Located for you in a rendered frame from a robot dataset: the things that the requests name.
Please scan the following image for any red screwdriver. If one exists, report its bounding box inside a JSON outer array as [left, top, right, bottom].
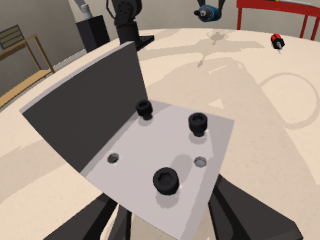
[[271, 34, 285, 50]]

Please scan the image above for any blue electric screwdriver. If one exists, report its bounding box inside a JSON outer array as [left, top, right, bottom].
[[198, 5, 222, 22]]

